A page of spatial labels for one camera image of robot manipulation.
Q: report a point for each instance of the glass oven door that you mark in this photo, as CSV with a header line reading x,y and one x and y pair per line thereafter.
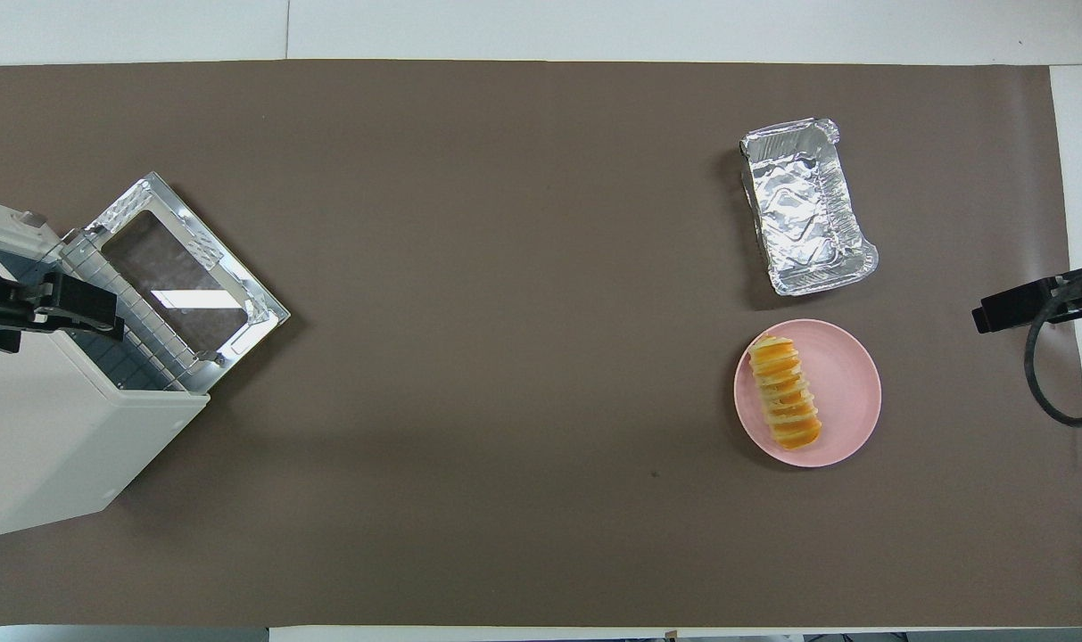
x,y
184,267

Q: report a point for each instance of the brown table mat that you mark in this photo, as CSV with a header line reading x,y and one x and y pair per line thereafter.
x,y
523,267

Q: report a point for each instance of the sliced orange bread loaf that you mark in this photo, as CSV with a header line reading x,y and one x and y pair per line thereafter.
x,y
786,392

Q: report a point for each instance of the pink round plate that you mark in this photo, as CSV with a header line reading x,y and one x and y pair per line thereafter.
x,y
848,383

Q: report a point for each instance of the white toaster oven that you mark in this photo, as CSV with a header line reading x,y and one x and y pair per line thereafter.
x,y
41,437

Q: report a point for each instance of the aluminium foil tray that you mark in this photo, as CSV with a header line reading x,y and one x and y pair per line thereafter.
x,y
804,214

